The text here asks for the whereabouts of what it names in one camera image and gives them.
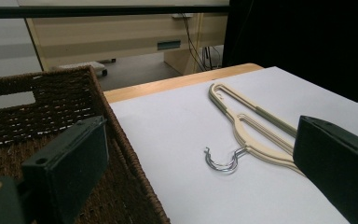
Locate white power strip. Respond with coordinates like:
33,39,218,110
171,12,195,19

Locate white table sheet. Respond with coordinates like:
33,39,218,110
109,65,358,224

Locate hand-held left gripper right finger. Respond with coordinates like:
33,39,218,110
293,115,358,224

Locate black hanging cables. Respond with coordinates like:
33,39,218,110
181,13,223,73

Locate dark curtain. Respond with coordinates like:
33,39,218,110
222,0,358,110

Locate beige wooden desk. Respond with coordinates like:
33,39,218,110
26,12,229,76

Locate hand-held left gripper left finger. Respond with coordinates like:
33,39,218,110
21,115,110,224

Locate brown woven basket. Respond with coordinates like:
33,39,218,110
0,65,172,224

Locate black frame bar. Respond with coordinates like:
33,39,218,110
0,5,231,19

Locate beige clothes hanger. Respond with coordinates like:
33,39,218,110
203,85,306,176
205,82,299,172
204,83,302,174

